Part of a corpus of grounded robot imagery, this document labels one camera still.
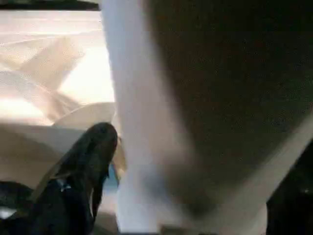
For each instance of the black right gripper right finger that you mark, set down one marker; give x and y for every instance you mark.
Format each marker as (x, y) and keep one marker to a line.
(293, 208)

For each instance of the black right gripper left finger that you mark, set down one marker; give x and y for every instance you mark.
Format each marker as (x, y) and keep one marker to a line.
(73, 183)

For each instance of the white upturned plastic table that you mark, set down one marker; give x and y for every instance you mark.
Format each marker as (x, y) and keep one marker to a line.
(49, 73)

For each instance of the white plastic table leg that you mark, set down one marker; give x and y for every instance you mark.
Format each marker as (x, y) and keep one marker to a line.
(195, 98)

